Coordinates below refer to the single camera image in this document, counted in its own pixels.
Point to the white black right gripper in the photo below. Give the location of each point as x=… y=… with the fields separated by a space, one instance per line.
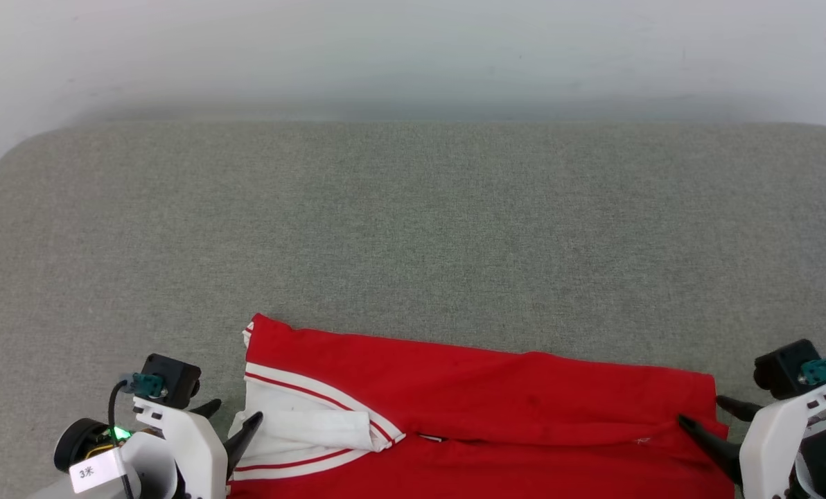
x=770 y=443

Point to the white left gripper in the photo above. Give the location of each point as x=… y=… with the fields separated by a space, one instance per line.
x=191 y=450

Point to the red and white garment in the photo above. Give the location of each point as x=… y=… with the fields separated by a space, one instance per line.
x=489 y=388

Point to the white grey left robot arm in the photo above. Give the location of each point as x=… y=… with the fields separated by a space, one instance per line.
x=73 y=438

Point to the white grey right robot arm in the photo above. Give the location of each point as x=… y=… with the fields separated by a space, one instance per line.
x=825 y=457

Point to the white paper label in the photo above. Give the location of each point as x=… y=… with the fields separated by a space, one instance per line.
x=98 y=471

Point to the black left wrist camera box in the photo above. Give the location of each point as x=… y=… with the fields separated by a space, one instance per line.
x=174 y=374

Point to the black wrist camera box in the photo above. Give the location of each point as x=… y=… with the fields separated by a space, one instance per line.
x=174 y=374
x=784 y=367

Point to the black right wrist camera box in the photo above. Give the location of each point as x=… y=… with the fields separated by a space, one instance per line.
x=784 y=367

